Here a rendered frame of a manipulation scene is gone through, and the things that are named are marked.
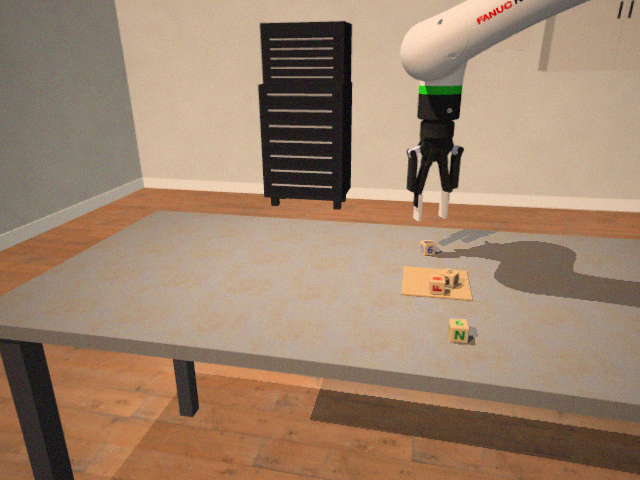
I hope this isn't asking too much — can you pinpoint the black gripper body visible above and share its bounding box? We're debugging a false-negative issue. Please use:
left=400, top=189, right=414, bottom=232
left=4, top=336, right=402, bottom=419
left=418, top=121, right=455, bottom=162

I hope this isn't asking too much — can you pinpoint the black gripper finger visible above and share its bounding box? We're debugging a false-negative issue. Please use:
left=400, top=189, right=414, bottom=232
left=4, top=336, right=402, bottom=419
left=407, top=146, right=437, bottom=221
left=437, top=145, right=464, bottom=219

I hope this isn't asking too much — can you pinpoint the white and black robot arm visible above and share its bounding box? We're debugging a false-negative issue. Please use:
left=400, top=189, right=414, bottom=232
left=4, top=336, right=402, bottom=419
left=400, top=0, right=590, bottom=123

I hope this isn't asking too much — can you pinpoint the tan square mat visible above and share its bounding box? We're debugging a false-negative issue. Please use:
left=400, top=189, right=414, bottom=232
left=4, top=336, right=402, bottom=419
left=401, top=266, right=472, bottom=301

